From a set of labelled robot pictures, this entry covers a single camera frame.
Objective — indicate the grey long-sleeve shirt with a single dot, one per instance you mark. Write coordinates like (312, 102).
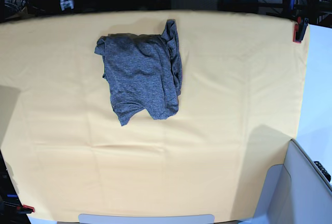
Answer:
(144, 72)

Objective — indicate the black round arm base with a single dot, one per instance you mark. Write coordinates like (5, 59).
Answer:
(246, 6)

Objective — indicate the red black clamp right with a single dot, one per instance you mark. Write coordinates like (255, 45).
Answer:
(300, 29)

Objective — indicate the red black clamp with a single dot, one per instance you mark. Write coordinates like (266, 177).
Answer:
(300, 29)
(24, 209)

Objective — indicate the yellow table cloth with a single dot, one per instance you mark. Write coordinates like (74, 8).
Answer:
(67, 153)

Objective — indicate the black remote on bin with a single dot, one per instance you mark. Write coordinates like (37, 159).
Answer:
(323, 170)

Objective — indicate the white storage bin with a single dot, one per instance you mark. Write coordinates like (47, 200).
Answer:
(294, 192)

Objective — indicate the red black clamp left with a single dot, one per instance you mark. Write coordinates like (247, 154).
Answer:
(24, 209)

